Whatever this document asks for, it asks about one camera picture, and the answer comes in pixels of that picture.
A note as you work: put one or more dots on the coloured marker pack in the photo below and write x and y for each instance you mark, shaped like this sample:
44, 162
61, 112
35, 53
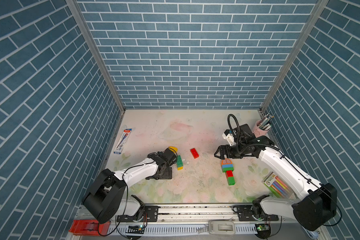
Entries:
277, 186

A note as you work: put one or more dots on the green small square lego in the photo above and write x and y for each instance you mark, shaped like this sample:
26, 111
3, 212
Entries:
231, 181

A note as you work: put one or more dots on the grey clamp handle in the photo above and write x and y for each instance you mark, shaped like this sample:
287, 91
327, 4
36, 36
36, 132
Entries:
222, 228

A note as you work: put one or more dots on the pink pen cup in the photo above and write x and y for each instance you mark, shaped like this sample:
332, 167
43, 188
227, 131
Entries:
258, 132

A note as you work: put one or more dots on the orange half-round lego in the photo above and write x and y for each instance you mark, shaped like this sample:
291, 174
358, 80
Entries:
227, 163

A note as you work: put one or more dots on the red tool on rail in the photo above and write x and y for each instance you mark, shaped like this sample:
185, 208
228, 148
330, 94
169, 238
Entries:
89, 228

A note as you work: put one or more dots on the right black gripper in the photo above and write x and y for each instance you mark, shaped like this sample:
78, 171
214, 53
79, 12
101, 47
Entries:
227, 152

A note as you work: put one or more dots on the light blue long lego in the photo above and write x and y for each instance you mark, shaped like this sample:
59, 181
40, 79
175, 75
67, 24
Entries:
228, 166

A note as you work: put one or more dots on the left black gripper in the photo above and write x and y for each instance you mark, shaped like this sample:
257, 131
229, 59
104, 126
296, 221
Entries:
168, 174

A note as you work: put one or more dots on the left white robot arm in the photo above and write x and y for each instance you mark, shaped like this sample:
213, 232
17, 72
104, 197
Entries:
108, 195

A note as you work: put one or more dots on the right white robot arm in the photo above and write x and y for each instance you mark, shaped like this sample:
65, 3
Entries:
308, 201

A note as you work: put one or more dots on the red long lego brick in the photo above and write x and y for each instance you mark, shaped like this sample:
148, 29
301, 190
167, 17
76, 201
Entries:
194, 153

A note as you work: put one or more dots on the pen package box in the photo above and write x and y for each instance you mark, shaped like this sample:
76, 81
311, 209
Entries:
122, 141

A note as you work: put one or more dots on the pens in cup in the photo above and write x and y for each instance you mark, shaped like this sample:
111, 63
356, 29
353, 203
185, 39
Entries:
265, 122

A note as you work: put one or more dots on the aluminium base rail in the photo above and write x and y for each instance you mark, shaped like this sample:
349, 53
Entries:
182, 220

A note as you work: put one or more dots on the red small lego brick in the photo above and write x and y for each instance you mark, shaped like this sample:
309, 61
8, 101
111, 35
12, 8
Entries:
229, 174

